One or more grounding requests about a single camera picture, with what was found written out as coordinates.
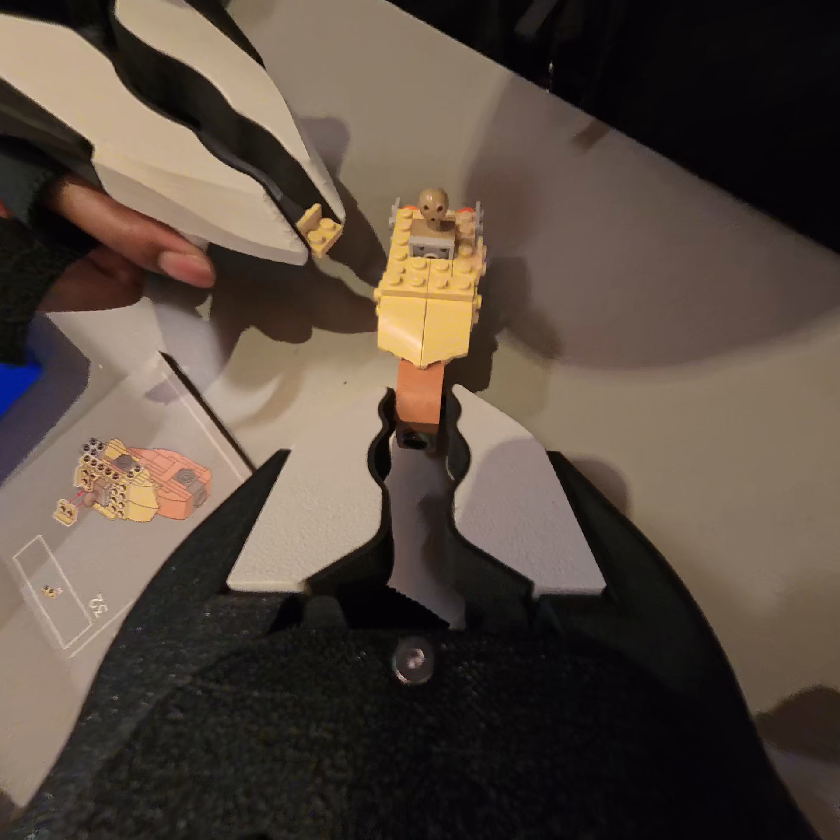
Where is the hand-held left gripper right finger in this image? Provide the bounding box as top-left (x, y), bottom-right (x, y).
top-left (448, 382), bottom-right (609, 599)

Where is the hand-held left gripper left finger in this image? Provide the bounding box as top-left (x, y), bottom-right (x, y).
top-left (225, 386), bottom-right (398, 593)

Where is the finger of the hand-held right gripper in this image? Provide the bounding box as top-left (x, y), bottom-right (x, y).
top-left (0, 12), bottom-right (311, 267)
top-left (107, 0), bottom-right (348, 227)

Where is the small tan brick plate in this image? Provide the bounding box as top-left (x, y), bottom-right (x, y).
top-left (294, 203), bottom-right (346, 259)

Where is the tan brick vehicle model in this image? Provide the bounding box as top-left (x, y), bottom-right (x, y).
top-left (373, 186), bottom-right (490, 455)

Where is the grey desk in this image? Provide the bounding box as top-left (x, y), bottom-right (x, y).
top-left (0, 0), bottom-right (840, 815)

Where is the person's right hand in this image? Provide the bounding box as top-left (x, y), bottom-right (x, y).
top-left (38, 176), bottom-right (217, 314)

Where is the grey instruction booklet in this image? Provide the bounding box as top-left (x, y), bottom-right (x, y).
top-left (0, 351), bottom-right (258, 809)

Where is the blue plastic bin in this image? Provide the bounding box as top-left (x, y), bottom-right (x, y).
top-left (0, 364), bottom-right (44, 422)

